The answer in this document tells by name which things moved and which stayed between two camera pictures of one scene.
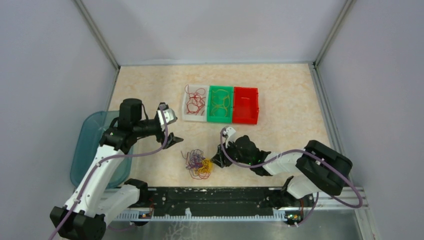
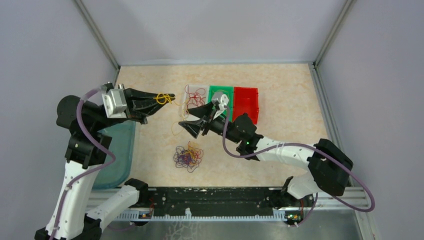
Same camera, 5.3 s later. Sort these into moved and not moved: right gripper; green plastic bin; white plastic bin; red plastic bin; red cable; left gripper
Moved: left gripper; right gripper
Not moved: white plastic bin; red plastic bin; green plastic bin; red cable
